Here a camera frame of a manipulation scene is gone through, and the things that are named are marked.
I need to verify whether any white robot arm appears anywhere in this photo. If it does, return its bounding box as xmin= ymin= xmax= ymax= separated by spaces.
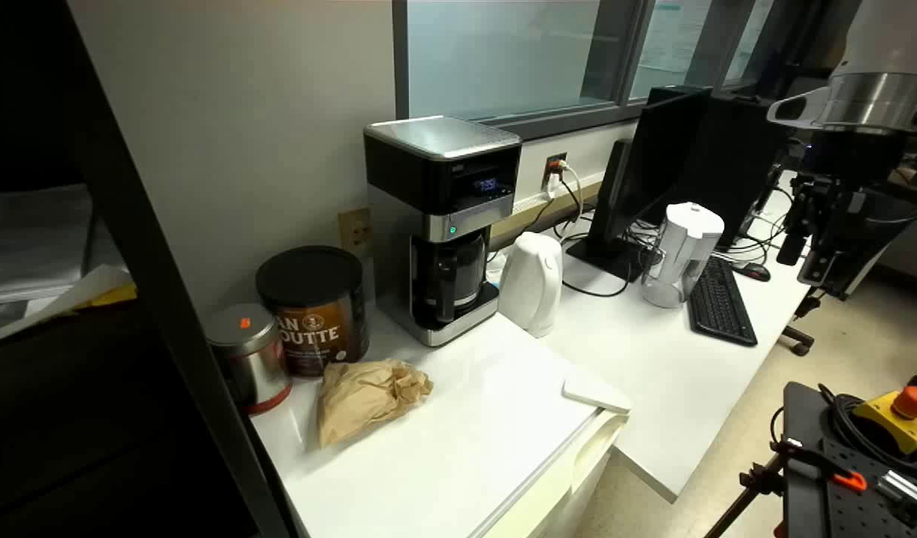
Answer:
xmin=768 ymin=0 xmax=917 ymax=134

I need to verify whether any black silver coffee maker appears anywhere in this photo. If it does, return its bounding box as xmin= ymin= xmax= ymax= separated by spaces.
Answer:
xmin=364 ymin=116 xmax=522 ymax=346

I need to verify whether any dark coffee canister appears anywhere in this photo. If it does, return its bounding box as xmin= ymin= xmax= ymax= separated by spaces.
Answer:
xmin=253 ymin=245 xmax=367 ymax=378

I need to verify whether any brown paper bag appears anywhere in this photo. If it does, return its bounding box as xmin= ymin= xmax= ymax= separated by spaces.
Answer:
xmin=317 ymin=358 xmax=434 ymax=449

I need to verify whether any white mini fridge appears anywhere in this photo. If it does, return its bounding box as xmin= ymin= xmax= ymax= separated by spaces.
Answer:
xmin=253 ymin=316 xmax=626 ymax=538

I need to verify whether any small steel canister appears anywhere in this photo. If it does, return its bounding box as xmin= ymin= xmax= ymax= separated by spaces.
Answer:
xmin=207 ymin=304 xmax=289 ymax=415

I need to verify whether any white water filter pitcher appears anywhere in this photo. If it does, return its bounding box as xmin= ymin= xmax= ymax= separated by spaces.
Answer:
xmin=643 ymin=200 xmax=727 ymax=309

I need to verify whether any black keyboard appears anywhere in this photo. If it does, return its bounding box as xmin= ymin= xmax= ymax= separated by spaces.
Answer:
xmin=686 ymin=259 xmax=756 ymax=346

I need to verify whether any black computer monitor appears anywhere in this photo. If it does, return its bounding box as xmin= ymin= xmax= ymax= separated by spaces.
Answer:
xmin=568 ymin=89 xmax=780 ymax=282

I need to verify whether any black computer mouse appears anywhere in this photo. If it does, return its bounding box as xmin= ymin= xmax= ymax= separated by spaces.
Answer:
xmin=736 ymin=264 xmax=771 ymax=282

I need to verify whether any black tripod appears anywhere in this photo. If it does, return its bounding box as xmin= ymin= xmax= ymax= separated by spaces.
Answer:
xmin=706 ymin=454 xmax=786 ymax=538

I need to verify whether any black office chair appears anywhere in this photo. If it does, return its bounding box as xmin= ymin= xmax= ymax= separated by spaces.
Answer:
xmin=776 ymin=131 xmax=917 ymax=321

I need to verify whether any black perforated cart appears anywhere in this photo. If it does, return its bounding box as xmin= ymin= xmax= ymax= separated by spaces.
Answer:
xmin=774 ymin=384 xmax=917 ymax=538

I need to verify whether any yellow emergency stop box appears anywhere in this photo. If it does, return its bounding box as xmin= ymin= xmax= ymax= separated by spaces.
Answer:
xmin=854 ymin=378 xmax=917 ymax=454

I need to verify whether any wall power outlet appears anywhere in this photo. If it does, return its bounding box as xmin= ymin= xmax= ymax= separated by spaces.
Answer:
xmin=540 ymin=152 xmax=568 ymax=189

